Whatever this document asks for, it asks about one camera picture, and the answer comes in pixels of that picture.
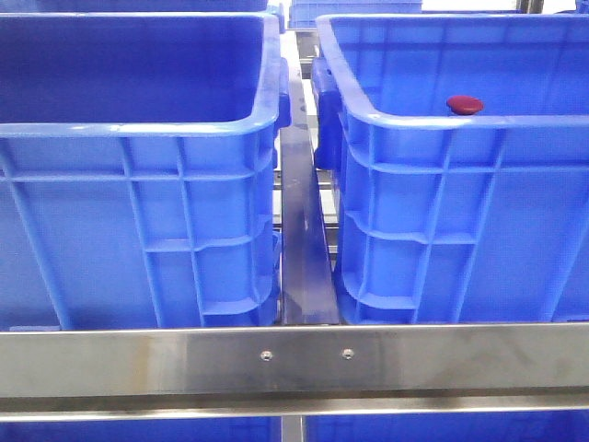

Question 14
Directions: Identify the red mushroom push button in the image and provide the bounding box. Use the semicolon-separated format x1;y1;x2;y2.
446;95;484;116

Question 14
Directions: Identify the right blue plastic crate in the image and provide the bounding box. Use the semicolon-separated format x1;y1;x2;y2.
317;14;588;324

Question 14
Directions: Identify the blue plastic crate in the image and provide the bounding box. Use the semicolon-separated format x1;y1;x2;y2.
1;13;290;332
317;14;588;324

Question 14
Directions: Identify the left blue plastic crate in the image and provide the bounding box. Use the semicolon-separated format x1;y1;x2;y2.
1;13;290;332

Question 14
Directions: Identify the rear blue crate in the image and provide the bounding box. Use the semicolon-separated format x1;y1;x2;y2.
288;0;422;29

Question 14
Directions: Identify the lower shelf blue crate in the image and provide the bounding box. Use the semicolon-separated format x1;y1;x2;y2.
1;411;588;441

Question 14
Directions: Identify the stainless steel rack frame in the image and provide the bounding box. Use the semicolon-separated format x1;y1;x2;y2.
1;31;588;441

